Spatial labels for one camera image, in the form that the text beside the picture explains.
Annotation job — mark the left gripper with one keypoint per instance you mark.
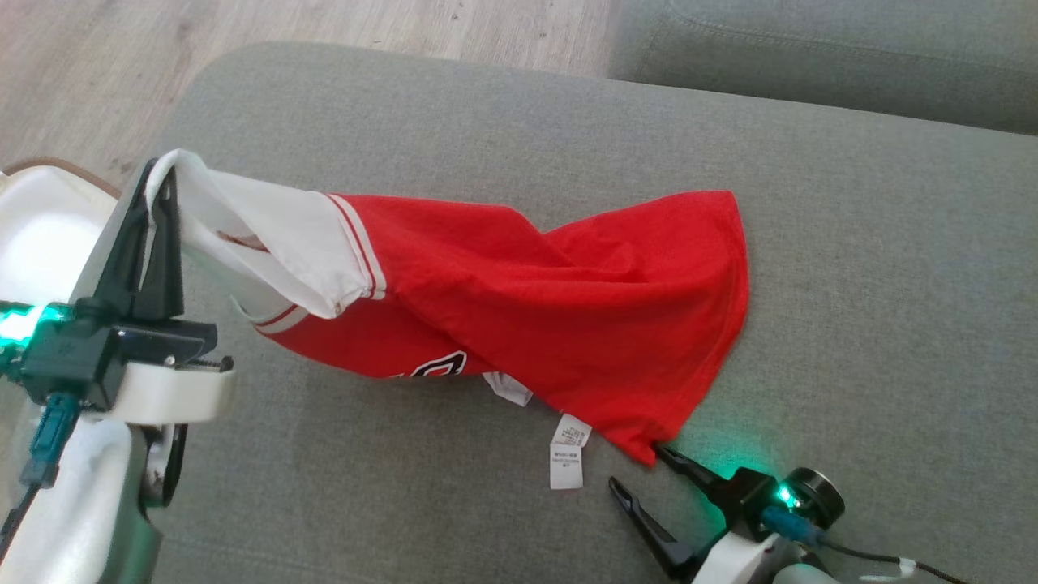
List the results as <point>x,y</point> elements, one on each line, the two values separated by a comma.
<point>174,393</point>

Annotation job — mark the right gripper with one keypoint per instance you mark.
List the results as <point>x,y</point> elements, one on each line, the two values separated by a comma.
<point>742,507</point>

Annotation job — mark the red jersey with white sleeves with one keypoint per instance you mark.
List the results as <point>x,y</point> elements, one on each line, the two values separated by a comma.
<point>568,308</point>

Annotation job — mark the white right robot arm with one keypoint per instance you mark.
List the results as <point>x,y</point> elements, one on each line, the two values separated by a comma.
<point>803,576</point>

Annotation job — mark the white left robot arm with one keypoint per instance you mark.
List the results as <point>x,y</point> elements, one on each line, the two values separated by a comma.
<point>73,519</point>

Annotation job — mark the large grey sofa seat cushion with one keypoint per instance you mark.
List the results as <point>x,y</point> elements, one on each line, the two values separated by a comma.
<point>811,284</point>

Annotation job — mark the small grey sofa cushion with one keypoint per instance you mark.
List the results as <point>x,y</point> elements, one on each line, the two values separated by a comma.
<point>851,49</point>

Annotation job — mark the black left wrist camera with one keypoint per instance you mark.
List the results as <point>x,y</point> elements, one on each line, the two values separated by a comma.
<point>69,361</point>

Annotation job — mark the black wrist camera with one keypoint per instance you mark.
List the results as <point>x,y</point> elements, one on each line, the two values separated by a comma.
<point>69,361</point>
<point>817,493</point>

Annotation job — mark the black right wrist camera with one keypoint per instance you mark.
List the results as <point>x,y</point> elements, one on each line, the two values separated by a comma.
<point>817,493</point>

